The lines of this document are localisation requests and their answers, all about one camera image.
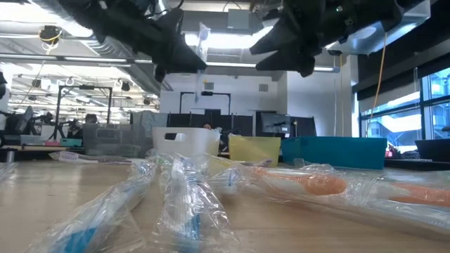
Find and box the long ceiling light strip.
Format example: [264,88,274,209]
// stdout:
[63,55,340,73]

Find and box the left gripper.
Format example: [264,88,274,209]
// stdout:
[98,0,208,84]

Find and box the green handled wrapped toothbrush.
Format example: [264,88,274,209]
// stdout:
[147,149,176,166]

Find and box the white plastic bin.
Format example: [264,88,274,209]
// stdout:
[151,126,221,159]

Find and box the yellow plastic bin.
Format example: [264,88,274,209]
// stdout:
[228,136,282,166]

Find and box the wooden desk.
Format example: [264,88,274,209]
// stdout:
[0,144,85,153]

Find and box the black tripod frame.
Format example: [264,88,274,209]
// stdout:
[54,85,113,141]

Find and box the grey fabric cover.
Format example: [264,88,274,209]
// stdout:
[130,110,169,129]

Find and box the orange handled wrapped toothbrush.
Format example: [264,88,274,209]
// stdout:
[242,164,450,240]
[386,181,450,209]

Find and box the black gantry frame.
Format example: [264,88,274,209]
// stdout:
[179,91,232,115]

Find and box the grey transparent plastic bin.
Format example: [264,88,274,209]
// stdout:
[82,122,148,158]

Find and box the black monitor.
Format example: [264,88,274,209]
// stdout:
[259,112,292,134]

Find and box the dark navy tray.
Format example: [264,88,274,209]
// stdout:
[414,138,450,160]

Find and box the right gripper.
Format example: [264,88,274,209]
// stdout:
[249,0,352,79]

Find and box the teal small box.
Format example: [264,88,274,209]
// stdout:
[60,138,84,148]

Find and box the large window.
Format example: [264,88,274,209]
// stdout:
[358,68,450,141]

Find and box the yellow hanging cable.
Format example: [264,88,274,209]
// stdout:
[365,31,387,138]

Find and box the black ceiling camera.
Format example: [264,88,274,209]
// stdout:
[38,25,64,46]

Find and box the teal plastic bin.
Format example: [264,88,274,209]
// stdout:
[281,136,387,170]

